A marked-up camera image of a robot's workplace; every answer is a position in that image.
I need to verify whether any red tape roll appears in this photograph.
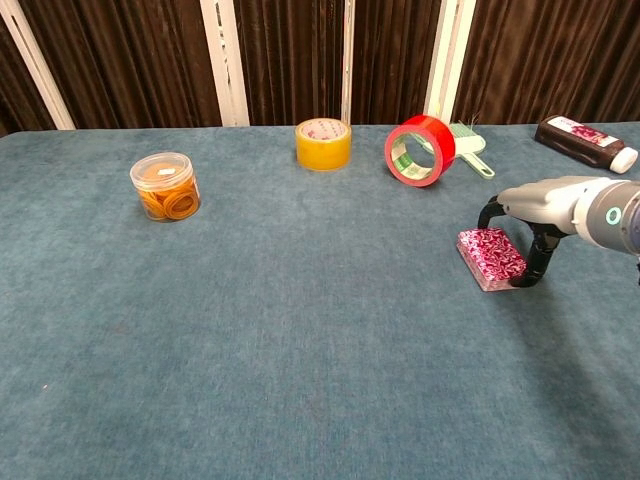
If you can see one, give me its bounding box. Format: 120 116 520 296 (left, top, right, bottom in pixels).
383 114 457 189

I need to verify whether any dark bottle with white cap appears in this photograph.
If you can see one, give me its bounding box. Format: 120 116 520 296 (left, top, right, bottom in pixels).
534 114 640 175

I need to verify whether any slanted white screen post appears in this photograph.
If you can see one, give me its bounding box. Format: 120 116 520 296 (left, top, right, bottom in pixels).
0 0 77 131

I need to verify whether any teal velvet tablecloth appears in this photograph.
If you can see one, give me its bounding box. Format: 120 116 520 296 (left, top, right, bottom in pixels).
0 121 640 480

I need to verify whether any wide white screen post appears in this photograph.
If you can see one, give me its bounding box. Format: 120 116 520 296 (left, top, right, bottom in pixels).
199 0 250 127

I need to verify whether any yellow packing tape roll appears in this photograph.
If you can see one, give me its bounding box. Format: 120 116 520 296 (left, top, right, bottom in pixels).
294 117 353 172

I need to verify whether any clear jar of rubber bands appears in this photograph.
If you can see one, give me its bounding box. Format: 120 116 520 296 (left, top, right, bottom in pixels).
129 151 202 224

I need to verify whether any pale green cleaning brush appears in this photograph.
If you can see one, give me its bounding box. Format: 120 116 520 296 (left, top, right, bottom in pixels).
448 115 496 181

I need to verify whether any pink patterned card deck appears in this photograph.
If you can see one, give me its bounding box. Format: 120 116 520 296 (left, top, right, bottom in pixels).
455 227 529 294

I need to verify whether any dark brown pleated curtain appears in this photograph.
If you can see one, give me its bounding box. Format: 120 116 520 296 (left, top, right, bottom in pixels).
0 0 640 139

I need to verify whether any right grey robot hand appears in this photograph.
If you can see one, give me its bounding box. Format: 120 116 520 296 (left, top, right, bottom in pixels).
477 176 599 289

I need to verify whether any thin white screen post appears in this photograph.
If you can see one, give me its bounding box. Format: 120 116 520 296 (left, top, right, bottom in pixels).
342 0 356 126

